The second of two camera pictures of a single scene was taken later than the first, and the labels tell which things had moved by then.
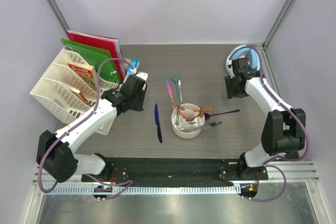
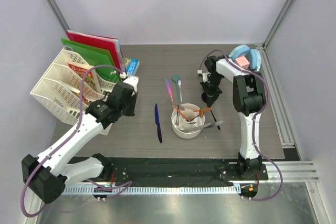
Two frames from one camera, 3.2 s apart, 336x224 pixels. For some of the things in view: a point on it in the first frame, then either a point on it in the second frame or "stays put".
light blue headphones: [243, 51] stays put
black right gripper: [230, 93] -> [213, 95]
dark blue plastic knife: [157, 120] stays put
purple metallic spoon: [207, 116] -> [203, 97]
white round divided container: [187, 120] stays put
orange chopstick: [182, 114] stays put
